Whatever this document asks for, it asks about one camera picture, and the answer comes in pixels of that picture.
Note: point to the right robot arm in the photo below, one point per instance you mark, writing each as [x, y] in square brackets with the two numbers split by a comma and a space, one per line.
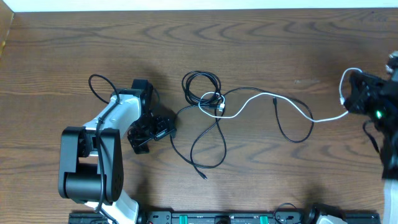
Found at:
[388, 151]

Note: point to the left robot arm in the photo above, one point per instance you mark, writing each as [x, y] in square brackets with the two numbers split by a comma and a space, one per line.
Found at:
[91, 162]

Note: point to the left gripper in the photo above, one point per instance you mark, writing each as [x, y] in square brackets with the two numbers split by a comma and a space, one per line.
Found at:
[164, 130]

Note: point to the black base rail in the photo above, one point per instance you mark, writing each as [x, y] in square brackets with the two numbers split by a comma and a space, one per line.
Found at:
[210, 218]

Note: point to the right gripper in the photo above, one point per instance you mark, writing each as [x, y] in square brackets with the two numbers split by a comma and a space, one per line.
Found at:
[361, 93]

